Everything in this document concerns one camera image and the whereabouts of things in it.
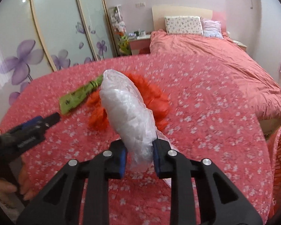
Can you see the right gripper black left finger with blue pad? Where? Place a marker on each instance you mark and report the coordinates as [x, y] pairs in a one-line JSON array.
[[79, 191]]

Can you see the red plastic laundry basket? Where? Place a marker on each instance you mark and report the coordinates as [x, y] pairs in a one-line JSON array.
[[274, 148]]

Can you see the person's left hand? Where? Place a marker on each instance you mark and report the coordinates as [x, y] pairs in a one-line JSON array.
[[25, 186]]

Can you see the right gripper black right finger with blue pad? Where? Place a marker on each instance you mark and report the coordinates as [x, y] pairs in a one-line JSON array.
[[220, 201]]

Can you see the bed with salmon duvet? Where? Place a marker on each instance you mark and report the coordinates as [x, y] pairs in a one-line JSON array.
[[261, 91]]

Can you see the pink right nightstand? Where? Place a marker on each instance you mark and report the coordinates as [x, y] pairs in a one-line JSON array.
[[240, 45]]

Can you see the clear bubble wrap bundle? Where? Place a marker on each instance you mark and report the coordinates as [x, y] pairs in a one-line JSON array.
[[139, 143]]

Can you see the floral sliding wardrobe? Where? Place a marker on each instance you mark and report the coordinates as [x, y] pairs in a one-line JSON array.
[[38, 37]]

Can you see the pink striped pillow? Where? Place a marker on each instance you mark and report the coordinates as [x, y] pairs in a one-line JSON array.
[[212, 29]]

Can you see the pink nightstand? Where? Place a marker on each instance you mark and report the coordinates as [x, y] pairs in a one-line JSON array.
[[240, 45], [140, 45]]

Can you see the plush toy stack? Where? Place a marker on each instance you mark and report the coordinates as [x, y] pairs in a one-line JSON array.
[[119, 31]]

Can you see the green patterned plastic bag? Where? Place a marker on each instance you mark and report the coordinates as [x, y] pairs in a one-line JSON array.
[[72, 99]]

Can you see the white floral pillow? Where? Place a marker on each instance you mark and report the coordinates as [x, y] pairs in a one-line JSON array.
[[183, 25]]

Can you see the orange-red plastic bag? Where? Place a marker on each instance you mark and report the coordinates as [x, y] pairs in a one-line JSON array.
[[128, 99]]

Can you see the pink left nightstand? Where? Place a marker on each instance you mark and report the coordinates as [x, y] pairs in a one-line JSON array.
[[140, 45]]

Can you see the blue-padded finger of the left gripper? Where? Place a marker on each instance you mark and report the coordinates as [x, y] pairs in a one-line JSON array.
[[31, 122]]

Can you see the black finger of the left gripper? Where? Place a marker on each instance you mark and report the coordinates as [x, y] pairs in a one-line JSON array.
[[52, 120]]

